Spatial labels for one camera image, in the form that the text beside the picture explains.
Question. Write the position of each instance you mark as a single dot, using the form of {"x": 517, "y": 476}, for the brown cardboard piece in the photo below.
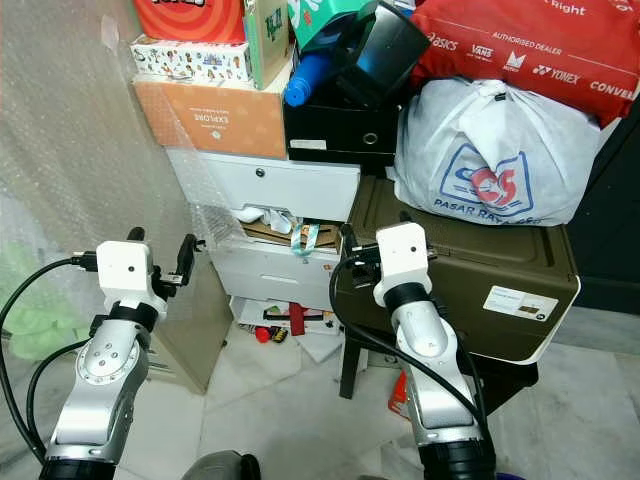
{"x": 328, "y": 238}

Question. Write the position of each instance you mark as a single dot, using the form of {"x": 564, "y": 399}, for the teal ribbon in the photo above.
{"x": 302, "y": 242}

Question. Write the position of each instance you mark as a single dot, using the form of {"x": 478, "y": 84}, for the white crumpled cloth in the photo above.
{"x": 260, "y": 215}

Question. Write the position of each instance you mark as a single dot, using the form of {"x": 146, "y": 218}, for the white paper sheet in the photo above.
{"x": 320, "y": 346}

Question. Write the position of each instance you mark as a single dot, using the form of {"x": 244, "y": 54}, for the black metal stand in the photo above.
{"x": 355, "y": 365}

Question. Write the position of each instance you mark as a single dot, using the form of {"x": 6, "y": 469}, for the white drawer cabinet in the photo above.
{"x": 270, "y": 185}

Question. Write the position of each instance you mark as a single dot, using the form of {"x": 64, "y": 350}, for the small red round object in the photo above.
{"x": 263, "y": 334}

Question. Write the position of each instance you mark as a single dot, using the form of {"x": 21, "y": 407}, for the small yellow black item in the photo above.
{"x": 278, "y": 335}

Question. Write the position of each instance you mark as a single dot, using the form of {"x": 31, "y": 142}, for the black storage box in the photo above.
{"x": 335, "y": 135}

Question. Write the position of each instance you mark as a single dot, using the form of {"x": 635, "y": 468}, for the olive brown storage case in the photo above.
{"x": 490, "y": 270}

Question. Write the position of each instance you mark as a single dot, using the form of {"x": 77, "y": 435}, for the clear bubble wrap sheet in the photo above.
{"x": 80, "y": 120}

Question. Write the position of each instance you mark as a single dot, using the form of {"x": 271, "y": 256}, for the small red box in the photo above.
{"x": 398, "y": 395}

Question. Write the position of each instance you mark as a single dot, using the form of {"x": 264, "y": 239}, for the orange cardboard box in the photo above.
{"x": 210, "y": 120}

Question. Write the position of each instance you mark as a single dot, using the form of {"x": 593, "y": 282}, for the blue bottle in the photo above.
{"x": 302, "y": 80}

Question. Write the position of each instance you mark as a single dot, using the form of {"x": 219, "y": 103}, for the white printed plastic bag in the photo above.
{"x": 500, "y": 150}

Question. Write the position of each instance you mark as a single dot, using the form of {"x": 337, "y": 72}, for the white cartoon pattern box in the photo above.
{"x": 185, "y": 62}

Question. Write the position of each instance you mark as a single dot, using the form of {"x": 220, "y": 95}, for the grey robot left leg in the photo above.
{"x": 225, "y": 468}

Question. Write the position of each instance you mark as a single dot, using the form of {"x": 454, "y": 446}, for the green printed box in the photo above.
{"x": 265, "y": 40}

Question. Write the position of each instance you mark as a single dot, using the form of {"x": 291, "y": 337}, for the red printed box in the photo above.
{"x": 185, "y": 18}

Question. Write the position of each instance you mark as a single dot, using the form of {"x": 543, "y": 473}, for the teal box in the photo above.
{"x": 325, "y": 15}

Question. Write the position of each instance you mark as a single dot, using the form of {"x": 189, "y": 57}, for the dark cabinet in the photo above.
{"x": 610, "y": 220}

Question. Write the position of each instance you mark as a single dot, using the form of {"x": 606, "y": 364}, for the red sports shop bag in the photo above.
{"x": 530, "y": 40}

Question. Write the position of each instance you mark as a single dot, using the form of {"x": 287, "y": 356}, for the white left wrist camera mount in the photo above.
{"x": 125, "y": 268}

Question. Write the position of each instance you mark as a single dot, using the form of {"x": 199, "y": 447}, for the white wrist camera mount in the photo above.
{"x": 402, "y": 250}
{"x": 125, "y": 268}

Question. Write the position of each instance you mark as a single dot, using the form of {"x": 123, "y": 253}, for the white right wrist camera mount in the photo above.
{"x": 402, "y": 250}

